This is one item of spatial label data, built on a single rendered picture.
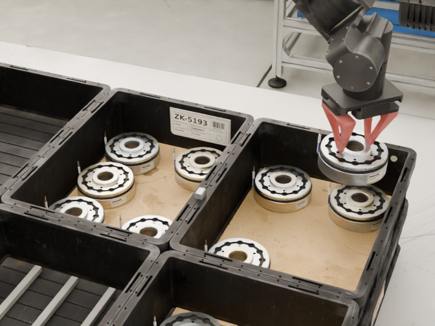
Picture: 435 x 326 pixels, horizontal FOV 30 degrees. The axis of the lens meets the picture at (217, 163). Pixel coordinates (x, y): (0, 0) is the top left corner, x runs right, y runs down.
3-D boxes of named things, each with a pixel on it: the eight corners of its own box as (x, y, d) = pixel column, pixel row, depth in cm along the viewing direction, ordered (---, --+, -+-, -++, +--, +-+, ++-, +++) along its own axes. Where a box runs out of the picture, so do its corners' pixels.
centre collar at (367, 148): (342, 136, 125) (342, 133, 124) (373, 143, 123) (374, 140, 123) (334, 154, 121) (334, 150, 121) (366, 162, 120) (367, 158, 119)
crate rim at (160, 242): (115, 96, 162) (114, 85, 160) (257, 126, 152) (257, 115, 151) (-2, 212, 132) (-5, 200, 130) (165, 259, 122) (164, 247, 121)
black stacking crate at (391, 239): (256, 168, 158) (257, 118, 151) (408, 204, 148) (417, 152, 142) (169, 304, 128) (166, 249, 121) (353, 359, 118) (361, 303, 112)
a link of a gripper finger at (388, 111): (392, 152, 121) (402, 99, 116) (351, 163, 119) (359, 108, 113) (368, 129, 126) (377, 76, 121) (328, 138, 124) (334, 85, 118)
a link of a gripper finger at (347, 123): (380, 156, 120) (389, 101, 115) (338, 166, 118) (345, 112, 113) (356, 132, 125) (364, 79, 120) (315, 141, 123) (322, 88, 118)
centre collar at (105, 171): (100, 168, 149) (100, 165, 149) (123, 174, 148) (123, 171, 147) (87, 182, 146) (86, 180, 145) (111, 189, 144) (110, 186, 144)
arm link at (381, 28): (397, 12, 111) (356, 5, 112) (388, 33, 106) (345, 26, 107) (390, 57, 115) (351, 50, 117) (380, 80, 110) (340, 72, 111)
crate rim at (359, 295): (257, 126, 152) (257, 115, 151) (417, 160, 143) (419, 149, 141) (165, 259, 122) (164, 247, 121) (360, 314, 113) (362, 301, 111)
